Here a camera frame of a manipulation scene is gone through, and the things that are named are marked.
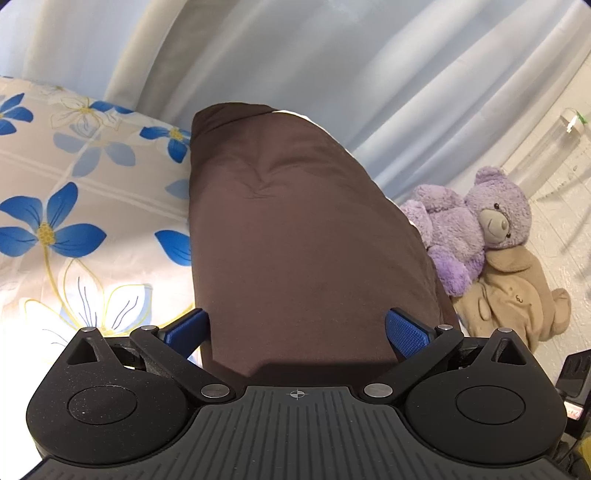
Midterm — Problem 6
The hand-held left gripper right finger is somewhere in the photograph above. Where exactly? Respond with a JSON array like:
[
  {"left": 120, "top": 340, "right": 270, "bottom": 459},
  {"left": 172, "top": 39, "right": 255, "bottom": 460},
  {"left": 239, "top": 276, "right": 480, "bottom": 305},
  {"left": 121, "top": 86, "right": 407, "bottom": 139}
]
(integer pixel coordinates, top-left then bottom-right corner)
[{"left": 362, "top": 308, "right": 532, "bottom": 400}]

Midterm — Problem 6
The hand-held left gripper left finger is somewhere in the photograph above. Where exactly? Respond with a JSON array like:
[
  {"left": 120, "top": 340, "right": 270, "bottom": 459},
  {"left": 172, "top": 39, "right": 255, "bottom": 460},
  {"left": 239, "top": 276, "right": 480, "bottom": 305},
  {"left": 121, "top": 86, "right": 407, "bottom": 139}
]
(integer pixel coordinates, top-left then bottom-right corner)
[{"left": 65, "top": 308, "right": 234, "bottom": 402}]

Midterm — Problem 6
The brown pillow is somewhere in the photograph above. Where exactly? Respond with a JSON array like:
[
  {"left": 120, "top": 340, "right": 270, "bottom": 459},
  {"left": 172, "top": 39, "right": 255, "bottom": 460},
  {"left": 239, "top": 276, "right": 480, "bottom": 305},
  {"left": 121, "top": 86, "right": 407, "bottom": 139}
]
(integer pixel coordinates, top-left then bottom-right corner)
[{"left": 189, "top": 104, "right": 462, "bottom": 384}]

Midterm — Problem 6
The purple teddy bear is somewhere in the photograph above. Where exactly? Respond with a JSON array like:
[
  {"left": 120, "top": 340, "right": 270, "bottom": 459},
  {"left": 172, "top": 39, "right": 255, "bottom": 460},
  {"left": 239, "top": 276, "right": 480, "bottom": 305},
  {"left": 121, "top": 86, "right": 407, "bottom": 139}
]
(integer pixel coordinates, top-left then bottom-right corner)
[{"left": 399, "top": 166, "right": 532, "bottom": 297}]

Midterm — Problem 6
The tan plush toy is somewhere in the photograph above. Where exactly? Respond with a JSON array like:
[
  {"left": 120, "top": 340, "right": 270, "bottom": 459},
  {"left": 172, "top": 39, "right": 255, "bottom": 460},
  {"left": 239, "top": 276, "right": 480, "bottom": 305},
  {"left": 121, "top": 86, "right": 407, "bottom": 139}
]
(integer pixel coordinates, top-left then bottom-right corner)
[{"left": 452, "top": 244, "right": 573, "bottom": 352}]

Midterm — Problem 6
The blue floral bed sheet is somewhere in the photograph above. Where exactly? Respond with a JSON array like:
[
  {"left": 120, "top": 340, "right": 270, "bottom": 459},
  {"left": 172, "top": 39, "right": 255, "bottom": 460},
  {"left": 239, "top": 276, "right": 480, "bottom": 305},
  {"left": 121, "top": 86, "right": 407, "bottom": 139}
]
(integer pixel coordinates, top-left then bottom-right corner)
[{"left": 0, "top": 76, "right": 213, "bottom": 462}]

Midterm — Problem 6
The clear plastic tube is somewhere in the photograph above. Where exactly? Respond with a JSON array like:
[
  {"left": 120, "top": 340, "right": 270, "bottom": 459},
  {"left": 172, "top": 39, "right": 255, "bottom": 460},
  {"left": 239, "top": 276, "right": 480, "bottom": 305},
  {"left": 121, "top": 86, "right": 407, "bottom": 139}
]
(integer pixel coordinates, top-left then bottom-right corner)
[{"left": 517, "top": 107, "right": 591, "bottom": 197}]

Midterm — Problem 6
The white sheer curtain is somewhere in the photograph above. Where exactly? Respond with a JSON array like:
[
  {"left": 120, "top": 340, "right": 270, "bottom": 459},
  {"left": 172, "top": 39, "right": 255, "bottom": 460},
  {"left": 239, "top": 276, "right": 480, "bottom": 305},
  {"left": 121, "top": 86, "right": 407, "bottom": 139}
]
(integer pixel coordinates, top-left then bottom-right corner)
[{"left": 0, "top": 0, "right": 591, "bottom": 204}]

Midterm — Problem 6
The cream curtain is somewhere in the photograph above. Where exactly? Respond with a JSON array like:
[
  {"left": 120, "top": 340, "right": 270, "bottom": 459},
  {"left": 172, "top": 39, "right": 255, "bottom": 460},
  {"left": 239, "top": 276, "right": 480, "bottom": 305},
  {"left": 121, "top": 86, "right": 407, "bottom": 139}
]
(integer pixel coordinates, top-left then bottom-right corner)
[{"left": 104, "top": 0, "right": 204, "bottom": 125}]

